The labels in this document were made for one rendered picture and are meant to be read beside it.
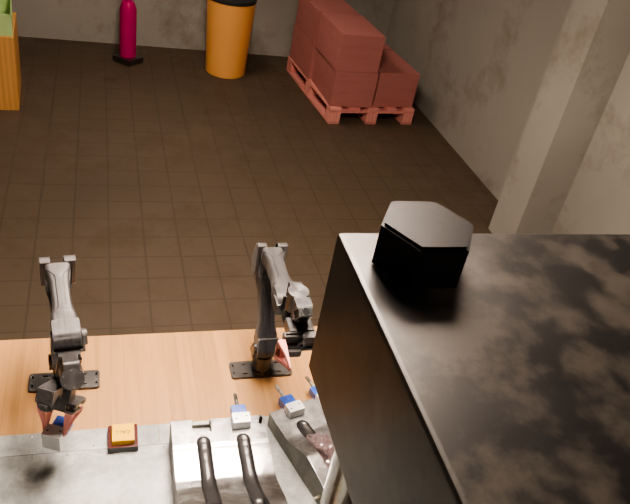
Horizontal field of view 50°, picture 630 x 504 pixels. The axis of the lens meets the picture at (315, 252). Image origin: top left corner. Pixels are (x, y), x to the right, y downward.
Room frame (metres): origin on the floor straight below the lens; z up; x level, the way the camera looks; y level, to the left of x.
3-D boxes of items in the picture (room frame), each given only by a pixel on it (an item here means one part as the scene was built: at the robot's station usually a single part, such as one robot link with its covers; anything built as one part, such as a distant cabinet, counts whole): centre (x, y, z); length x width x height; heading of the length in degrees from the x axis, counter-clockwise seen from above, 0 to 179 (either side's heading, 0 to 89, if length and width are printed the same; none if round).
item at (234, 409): (1.34, 0.13, 0.89); 0.13 x 0.05 x 0.05; 20
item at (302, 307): (1.36, 0.00, 1.25); 0.07 x 0.06 x 0.11; 111
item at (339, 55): (6.20, 0.01, 0.39); 1.28 x 0.91 x 0.77; 21
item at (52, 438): (1.15, 0.55, 0.92); 0.13 x 0.05 x 0.05; 175
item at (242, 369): (1.61, 0.10, 0.84); 0.20 x 0.07 x 0.08; 111
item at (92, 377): (1.40, 0.66, 0.84); 0.20 x 0.07 x 0.08; 111
